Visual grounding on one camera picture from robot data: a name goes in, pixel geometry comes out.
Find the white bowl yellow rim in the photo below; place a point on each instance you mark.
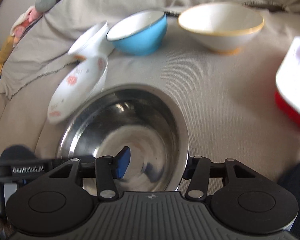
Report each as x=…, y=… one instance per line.
x=221, y=27

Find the blue enamel bowl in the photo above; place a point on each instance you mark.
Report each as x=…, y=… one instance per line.
x=141, y=33

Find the stainless steel bowl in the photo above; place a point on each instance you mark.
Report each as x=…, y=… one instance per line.
x=140, y=117

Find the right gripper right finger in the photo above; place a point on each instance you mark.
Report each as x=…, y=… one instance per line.
x=198, y=172

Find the grey bed sheet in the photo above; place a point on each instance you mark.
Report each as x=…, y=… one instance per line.
x=227, y=100

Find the pink white plush toy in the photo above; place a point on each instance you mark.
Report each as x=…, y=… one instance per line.
x=24, y=21

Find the floral white ceramic bowl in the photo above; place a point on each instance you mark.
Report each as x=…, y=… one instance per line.
x=85, y=81

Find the yellow plush toy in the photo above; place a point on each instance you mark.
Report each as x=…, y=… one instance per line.
x=7, y=48

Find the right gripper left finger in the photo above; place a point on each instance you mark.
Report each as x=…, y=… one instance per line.
x=108, y=169

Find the grey round plush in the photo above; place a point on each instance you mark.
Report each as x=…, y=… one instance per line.
x=44, y=5

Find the white red plastic tray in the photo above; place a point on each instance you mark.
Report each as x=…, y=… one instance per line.
x=287, y=96

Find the white plastic cup bowl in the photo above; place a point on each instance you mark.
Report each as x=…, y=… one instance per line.
x=92, y=43

